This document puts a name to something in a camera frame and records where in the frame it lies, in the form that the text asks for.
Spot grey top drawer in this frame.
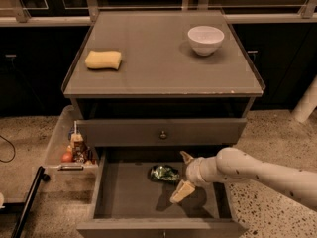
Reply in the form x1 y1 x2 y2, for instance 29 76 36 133
77 118 247 147

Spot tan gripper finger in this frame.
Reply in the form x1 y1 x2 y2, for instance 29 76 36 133
170 179 195 203
180 151 194 165

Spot grey drawer cabinet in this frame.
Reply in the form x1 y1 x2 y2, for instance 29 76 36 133
62 11 264 160

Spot white ceramic bowl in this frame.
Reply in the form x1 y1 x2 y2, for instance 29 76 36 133
187 26 225 56

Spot black cable on floor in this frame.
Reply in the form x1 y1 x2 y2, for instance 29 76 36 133
0 134 17 164

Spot brown snack package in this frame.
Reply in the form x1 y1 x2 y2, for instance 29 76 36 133
70 133 87 163

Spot red round fruit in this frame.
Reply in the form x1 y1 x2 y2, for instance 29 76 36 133
61 152 73 163

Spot open grey middle drawer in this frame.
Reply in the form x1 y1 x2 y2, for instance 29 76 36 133
77 154 248 238

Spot brass drawer knob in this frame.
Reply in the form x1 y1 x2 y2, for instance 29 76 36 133
159 131 167 140

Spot white pole base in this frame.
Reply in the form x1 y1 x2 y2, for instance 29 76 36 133
291 76 317 123

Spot yellow sponge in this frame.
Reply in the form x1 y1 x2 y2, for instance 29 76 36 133
85 51 122 70

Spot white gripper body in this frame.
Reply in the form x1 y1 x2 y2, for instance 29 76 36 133
185 157 211 186

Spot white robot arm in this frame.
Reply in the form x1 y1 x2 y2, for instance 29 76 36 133
170 147 317 211

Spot black metal stand leg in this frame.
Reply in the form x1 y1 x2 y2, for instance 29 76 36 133
11 166 51 238

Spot crushed green can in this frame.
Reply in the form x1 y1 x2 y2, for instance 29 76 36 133
150 165 180 182

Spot clear plastic storage bin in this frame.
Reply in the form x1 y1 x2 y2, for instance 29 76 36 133
45 105 97 173

